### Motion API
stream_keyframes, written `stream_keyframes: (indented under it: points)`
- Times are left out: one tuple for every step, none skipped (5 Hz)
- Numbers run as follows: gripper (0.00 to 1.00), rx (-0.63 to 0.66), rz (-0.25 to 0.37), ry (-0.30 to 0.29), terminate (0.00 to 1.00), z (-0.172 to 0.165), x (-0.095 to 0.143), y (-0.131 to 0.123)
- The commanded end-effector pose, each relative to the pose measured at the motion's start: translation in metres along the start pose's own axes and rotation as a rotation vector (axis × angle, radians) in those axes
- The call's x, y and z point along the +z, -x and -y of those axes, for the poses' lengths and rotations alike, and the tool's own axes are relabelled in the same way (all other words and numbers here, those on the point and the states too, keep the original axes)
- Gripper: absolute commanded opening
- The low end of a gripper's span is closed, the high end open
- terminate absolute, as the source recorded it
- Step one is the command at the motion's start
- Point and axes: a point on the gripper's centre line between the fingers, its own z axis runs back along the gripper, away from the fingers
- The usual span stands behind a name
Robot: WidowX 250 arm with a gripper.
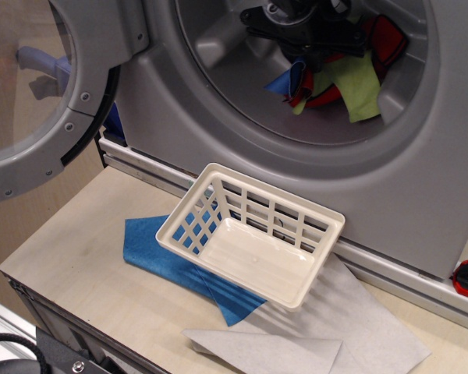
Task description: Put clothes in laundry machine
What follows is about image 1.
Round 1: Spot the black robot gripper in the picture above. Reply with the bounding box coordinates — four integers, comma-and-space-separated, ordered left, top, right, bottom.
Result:
239, 1, 367, 72

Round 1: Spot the blue cloth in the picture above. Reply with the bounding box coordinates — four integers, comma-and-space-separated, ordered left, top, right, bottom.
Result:
264, 58, 307, 97

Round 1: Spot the light green cloth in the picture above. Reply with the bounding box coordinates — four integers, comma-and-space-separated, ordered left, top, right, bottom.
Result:
289, 50, 381, 123

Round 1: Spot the red cloth with dark trim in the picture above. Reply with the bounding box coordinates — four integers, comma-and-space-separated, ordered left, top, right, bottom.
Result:
285, 15, 409, 105

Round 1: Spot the grey toy washing machine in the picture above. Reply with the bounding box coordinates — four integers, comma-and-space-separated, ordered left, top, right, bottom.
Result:
116, 1, 468, 278

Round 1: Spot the white plastic laundry basket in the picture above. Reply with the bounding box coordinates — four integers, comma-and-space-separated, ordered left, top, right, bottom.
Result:
156, 164, 346, 311

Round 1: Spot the blue block under machine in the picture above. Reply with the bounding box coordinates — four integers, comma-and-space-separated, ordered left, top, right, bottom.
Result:
103, 104, 126, 141

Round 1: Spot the grey round machine door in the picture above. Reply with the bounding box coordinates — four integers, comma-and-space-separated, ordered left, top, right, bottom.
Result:
0, 1, 149, 202

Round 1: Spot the blue felt mat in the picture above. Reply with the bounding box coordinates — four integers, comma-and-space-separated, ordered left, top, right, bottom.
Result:
122, 215, 266, 326

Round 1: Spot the grey felt mat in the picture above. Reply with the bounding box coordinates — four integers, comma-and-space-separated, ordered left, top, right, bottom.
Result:
183, 256, 431, 373

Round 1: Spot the aluminium profile rail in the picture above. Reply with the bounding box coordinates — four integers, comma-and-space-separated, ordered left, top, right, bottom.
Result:
98, 138, 468, 328

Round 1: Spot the blue handle behind door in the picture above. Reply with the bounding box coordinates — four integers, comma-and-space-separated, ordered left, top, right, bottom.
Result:
16, 46, 71, 100

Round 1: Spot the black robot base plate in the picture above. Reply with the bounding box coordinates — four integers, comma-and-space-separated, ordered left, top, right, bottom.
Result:
0, 326, 122, 374

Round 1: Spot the black cable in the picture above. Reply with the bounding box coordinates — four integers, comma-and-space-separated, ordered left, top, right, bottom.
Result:
0, 333, 48, 374

